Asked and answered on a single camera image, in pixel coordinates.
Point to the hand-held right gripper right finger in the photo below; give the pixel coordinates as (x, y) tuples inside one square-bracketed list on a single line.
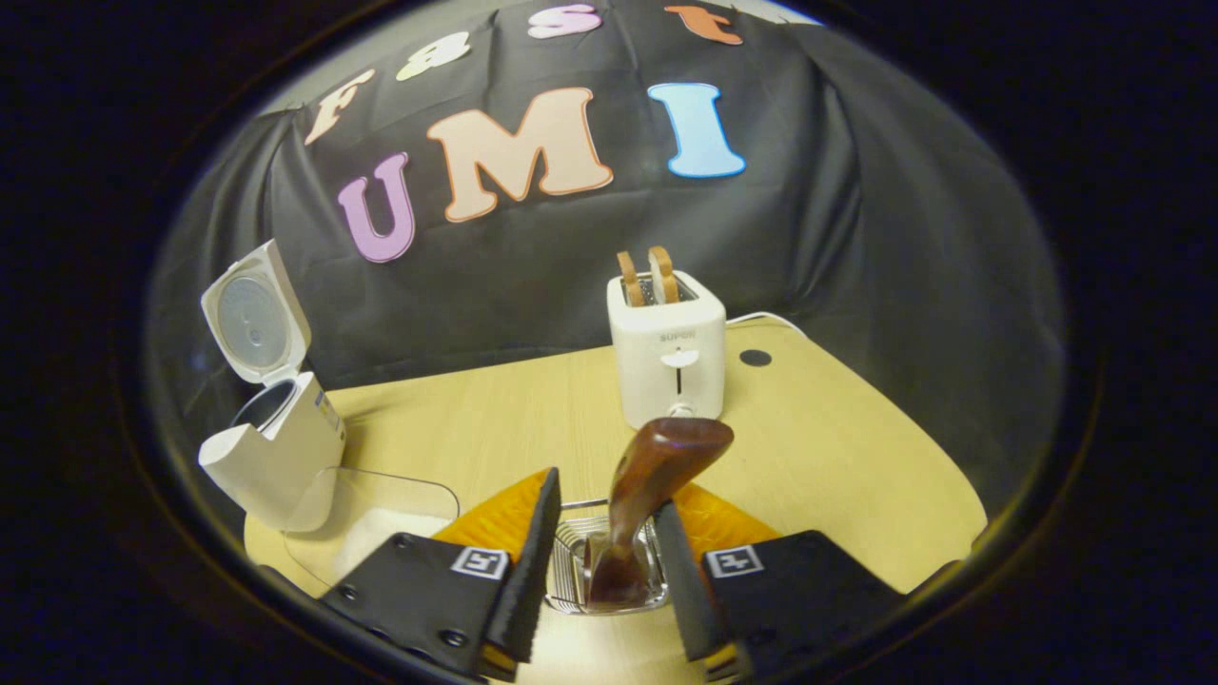
[(680, 590)]

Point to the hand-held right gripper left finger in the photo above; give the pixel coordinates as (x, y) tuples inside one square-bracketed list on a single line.
[(528, 571)]

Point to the brown wooden spoon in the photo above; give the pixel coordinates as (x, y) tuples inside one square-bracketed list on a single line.
[(647, 485)]

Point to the white rice cooker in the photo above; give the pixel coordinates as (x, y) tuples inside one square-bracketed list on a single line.
[(285, 466)]

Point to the clear plastic container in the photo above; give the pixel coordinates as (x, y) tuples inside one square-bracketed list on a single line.
[(381, 490)]

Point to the white toaster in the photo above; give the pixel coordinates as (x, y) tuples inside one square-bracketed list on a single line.
[(657, 381)]

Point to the black table grommet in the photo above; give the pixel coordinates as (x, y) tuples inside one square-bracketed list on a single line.
[(755, 358)]

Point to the toast bread slice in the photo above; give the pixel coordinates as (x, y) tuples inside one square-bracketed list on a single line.
[(663, 276), (630, 281)]

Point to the black backdrop cloth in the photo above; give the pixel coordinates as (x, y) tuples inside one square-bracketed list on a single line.
[(856, 238)]

